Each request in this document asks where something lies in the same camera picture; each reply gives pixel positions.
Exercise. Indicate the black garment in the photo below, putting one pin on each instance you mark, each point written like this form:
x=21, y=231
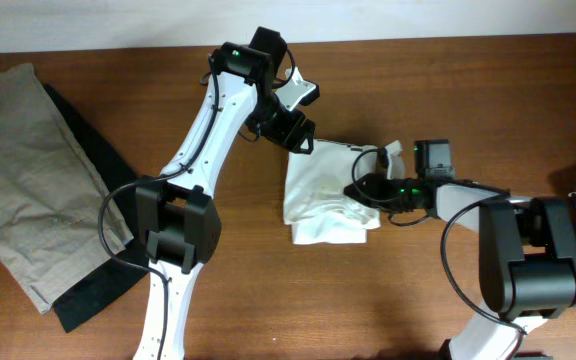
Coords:
x=111, y=280

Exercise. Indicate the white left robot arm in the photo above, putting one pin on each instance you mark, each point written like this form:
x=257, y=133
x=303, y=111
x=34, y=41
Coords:
x=178, y=222

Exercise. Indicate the white t-shirt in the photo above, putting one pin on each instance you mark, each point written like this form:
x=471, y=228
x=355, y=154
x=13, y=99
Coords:
x=315, y=206

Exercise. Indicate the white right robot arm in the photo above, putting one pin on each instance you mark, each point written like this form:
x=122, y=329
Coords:
x=526, y=245

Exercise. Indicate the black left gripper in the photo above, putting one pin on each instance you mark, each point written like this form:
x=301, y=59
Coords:
x=284, y=134

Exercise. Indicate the khaki beige garment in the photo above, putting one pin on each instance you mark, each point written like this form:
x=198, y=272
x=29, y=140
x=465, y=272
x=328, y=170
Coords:
x=50, y=195

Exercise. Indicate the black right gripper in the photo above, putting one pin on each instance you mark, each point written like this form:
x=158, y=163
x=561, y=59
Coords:
x=382, y=190

